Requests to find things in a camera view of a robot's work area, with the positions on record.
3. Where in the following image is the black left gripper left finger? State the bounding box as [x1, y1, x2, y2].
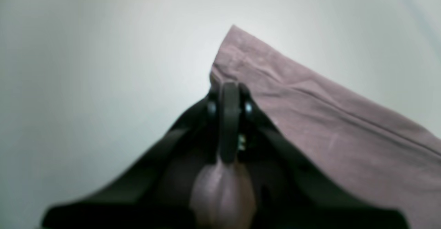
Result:
[41, 91, 218, 229]

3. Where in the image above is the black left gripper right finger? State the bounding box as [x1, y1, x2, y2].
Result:
[220, 82, 409, 229]

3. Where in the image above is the mauve t-shirt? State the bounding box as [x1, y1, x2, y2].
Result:
[189, 26, 441, 229]

